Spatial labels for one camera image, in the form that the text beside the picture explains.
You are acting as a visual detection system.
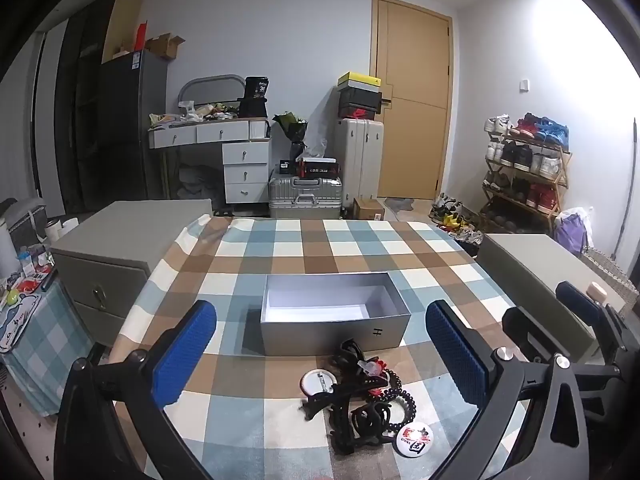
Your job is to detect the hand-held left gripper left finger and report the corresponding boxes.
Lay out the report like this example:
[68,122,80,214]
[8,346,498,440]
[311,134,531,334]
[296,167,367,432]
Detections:
[54,300,217,480]

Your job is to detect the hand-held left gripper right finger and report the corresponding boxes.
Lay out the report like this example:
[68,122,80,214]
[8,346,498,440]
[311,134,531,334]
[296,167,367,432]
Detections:
[426,300,591,480]

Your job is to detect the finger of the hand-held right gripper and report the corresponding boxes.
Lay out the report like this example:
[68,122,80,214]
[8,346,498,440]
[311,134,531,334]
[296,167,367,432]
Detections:
[502,306,556,366]
[556,281,629,361]

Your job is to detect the black claw hair clip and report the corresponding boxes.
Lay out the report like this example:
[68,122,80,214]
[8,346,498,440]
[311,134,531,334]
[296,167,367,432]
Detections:
[334,339,369,368]

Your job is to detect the long black hair clip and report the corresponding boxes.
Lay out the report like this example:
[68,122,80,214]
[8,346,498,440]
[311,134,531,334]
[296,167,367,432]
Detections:
[301,382,383,457]

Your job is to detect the grey box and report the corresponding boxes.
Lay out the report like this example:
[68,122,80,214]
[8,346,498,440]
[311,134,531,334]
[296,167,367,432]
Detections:
[260,272,413,357]

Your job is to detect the wicker basket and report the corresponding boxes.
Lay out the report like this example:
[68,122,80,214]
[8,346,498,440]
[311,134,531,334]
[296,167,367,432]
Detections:
[582,247,640,313]

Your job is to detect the grey drawer cabinet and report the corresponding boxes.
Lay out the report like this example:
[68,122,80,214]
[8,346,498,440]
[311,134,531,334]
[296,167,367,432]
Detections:
[475,232,626,366]
[50,200,213,347]

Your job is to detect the purple bag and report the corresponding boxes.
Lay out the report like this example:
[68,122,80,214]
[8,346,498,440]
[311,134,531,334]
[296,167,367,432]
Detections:
[552,207,593,256]

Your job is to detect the round red print pin badge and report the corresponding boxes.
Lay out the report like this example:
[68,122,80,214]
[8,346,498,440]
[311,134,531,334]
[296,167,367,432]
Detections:
[396,422,434,457]

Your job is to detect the black looped hair clip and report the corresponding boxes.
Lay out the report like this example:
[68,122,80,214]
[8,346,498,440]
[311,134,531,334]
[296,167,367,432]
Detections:
[350,402,398,446]

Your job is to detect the checked tablecloth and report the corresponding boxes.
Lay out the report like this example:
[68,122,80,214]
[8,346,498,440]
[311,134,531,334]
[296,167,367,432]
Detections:
[107,214,531,480]

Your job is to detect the wooden shoe rack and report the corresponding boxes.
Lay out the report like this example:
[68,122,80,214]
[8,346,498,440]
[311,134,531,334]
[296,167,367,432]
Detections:
[477,130,571,235]

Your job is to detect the long thin stick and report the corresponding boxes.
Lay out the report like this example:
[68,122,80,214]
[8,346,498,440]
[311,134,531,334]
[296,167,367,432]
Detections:
[612,117,638,261]

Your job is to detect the pile of shoes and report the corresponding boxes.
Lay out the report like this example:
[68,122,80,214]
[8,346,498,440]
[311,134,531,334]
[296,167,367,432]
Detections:
[430,194,483,243]

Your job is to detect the round white pin badge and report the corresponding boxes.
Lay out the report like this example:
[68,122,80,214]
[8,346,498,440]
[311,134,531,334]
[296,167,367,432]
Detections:
[299,369,335,400]

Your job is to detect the blue checked cloth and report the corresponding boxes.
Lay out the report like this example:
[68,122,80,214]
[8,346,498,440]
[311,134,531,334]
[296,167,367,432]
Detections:
[0,277,93,416]

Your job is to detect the rows of shoes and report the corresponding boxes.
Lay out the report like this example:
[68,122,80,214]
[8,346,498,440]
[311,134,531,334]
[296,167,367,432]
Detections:
[484,114,571,211]

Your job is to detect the brown cardboard box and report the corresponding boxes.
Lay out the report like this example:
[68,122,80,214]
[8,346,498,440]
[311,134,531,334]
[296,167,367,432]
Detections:
[352,197,386,222]

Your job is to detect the grey bag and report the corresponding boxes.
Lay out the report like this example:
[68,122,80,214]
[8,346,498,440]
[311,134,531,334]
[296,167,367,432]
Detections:
[177,162,223,203]

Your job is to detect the pile of small clutter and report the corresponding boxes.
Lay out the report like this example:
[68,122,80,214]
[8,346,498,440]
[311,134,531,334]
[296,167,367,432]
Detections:
[0,197,58,311]

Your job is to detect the silver suitcase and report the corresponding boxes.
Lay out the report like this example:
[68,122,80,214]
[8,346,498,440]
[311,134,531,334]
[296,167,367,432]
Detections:
[268,170,343,220]

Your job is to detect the white desk with drawers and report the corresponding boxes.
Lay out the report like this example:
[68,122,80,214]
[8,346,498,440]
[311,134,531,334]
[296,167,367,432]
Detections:
[147,119,273,204]

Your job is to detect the white upright suitcase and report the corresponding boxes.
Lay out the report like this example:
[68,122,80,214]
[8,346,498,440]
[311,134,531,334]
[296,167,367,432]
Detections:
[334,117,385,208]

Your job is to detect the red black flat box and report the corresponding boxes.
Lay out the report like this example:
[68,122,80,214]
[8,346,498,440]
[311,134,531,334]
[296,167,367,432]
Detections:
[296,156,340,178]

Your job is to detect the pile of desk clutter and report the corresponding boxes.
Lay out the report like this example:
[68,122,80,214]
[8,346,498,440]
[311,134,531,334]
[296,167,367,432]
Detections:
[148,101,241,128]

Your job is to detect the dark grey fridge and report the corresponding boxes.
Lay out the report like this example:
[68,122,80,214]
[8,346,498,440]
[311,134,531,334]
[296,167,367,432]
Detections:
[97,50,168,206]

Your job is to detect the black wrapped bouquet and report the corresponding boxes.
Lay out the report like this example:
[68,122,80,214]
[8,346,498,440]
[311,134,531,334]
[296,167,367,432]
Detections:
[272,110,308,161]

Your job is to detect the red black shoe box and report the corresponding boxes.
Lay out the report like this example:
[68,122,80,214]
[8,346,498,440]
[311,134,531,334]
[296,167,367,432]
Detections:
[337,101,381,120]

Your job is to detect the black bag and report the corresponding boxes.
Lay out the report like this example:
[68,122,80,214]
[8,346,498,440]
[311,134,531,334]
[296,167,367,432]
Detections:
[237,76,271,117]

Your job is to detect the dark wardrobe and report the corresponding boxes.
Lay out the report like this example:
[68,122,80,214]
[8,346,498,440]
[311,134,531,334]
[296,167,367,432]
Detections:
[35,0,121,216]

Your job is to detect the wooden door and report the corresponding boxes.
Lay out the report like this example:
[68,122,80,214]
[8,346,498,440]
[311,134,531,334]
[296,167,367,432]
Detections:
[370,0,453,201]

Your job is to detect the yellow lid shoe box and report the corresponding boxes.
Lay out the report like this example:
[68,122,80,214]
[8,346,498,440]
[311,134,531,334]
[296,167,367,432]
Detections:
[337,71,382,89]

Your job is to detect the open cardboard box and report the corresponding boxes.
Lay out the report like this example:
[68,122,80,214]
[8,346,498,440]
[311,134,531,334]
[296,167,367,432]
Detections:
[145,33,186,61]

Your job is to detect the large cardboard sheet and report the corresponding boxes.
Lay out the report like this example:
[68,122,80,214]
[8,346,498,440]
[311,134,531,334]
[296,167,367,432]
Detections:
[102,0,142,63]

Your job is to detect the black beaded bracelet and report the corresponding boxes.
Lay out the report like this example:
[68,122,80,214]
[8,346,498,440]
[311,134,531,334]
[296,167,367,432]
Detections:
[370,367,417,433]

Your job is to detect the grey arched frame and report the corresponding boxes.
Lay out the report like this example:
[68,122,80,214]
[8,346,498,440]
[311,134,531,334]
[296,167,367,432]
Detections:
[178,74,246,111]

